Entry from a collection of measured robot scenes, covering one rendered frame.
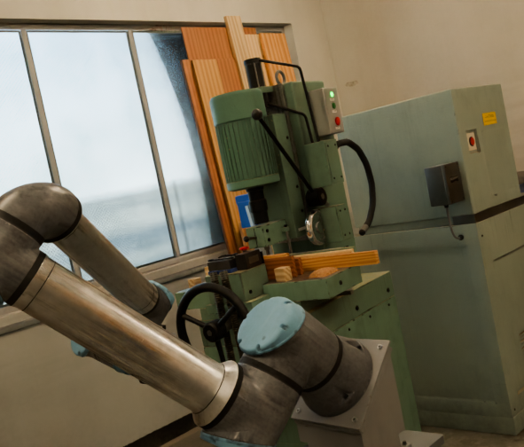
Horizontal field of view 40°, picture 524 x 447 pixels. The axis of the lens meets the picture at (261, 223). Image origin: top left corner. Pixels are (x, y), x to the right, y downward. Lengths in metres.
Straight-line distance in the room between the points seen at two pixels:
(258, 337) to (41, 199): 0.52
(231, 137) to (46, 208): 1.02
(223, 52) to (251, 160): 1.99
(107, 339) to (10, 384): 1.94
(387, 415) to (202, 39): 2.86
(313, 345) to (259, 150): 0.92
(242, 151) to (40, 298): 1.08
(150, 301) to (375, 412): 0.60
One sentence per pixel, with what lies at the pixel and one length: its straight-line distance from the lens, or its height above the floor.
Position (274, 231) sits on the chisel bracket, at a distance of 2.37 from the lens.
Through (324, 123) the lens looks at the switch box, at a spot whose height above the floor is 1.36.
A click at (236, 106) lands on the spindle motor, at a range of 2.30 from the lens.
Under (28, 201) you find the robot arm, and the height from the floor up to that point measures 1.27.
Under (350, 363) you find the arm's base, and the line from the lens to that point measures 1.63.
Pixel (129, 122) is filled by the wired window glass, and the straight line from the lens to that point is 3.85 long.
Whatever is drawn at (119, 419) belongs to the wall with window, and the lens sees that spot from 3.63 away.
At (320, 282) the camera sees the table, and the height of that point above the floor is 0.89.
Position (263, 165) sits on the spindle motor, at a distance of 2.30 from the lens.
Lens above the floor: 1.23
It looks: 4 degrees down
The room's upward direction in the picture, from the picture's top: 12 degrees counter-clockwise
